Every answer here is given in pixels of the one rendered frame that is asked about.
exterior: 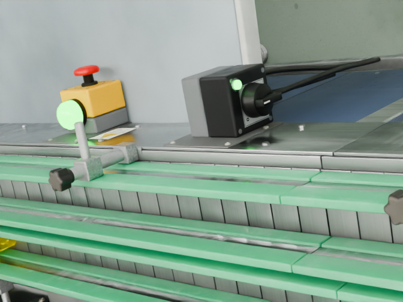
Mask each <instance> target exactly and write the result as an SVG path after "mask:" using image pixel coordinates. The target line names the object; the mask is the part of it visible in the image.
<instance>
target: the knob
mask: <svg viewBox="0 0 403 302"><path fill-rule="evenodd" d="M280 100H282V93H281V92H274V93H273V92H272V90H271V88H270V87H269V86H268V85H267V84H264V83H256V82H251V83H248V84H247V85H246V86H245V87H244V89H243V91H242V94H241V105H242V109H243V111H244V113H245V114H246V115H247V116H248V117H251V118H256V117H260V116H267V115H268V114H269V113H270V112H271V111H272V108H273V103H274V102H277V101H280Z"/></svg>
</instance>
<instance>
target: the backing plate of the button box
mask: <svg viewBox="0 0 403 302"><path fill-rule="evenodd" d="M131 123H132V122H127V123H125V124H122V125H119V126H116V127H114V128H111V129H108V130H106V131H103V132H100V133H97V134H86V138H87V140H88V139H89V138H92V137H95V136H98V135H100V134H103V133H106V132H109V131H111V130H114V129H116V128H120V127H123V126H125V125H129V124H131ZM42 143H63V144H77V143H78V141H77V136H76V134H70V133H66V134H63V135H60V136H58V137H55V138H50V139H48V140H46V141H43V142H42Z"/></svg>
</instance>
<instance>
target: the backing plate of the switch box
mask: <svg viewBox="0 0 403 302"><path fill-rule="evenodd" d="M282 123H284V122H271V123H268V124H267V125H265V126H262V127H260V128H258V129H255V130H253V131H251V132H249V133H247V134H244V135H242V136H240V137H238V138H218V137H192V135H191V134H189V135H186V136H184V137H182V138H179V139H177V140H175V141H171V142H169V143H167V144H165V145H163V146H170V147H213V148H229V147H232V146H234V145H236V144H239V143H241V142H243V141H245V140H247V139H249V138H251V137H254V136H256V135H258V134H261V133H262V132H265V131H267V130H269V129H271V128H273V127H276V126H278V125H280V124H282Z"/></svg>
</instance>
